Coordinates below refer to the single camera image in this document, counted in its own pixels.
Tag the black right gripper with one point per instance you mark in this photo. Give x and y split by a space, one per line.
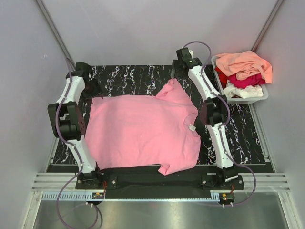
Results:
175 65

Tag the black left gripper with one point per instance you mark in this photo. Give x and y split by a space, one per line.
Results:
97 91

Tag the pink t shirt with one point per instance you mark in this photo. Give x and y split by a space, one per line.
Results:
143 130

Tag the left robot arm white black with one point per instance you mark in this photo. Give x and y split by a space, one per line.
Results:
67 120

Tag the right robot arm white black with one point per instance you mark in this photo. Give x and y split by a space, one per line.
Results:
215 115

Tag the white plastic laundry basket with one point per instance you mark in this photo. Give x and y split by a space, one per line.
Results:
236 100

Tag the peach orange shirt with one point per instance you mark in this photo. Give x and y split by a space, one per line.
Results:
244 65

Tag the white cream shirt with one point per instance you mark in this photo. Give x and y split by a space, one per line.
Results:
249 92

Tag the magenta red shirt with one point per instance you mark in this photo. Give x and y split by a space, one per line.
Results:
250 81

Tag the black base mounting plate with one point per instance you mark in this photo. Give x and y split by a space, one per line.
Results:
147 183

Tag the left aluminium corner post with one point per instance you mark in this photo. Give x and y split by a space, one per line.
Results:
50 23

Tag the aluminium corner post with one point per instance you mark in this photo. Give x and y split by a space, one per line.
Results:
271 17
50 23

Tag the right aluminium corner post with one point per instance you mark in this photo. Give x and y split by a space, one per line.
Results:
271 17

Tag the white slotted cable duct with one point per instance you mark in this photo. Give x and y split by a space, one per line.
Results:
93 196

